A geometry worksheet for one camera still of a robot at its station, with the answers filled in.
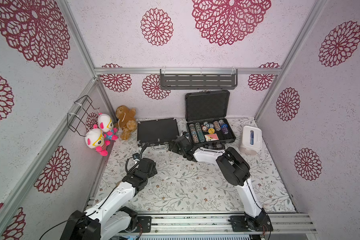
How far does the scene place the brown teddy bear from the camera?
1.04 m

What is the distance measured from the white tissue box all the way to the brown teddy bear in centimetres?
74

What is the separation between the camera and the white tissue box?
968mm
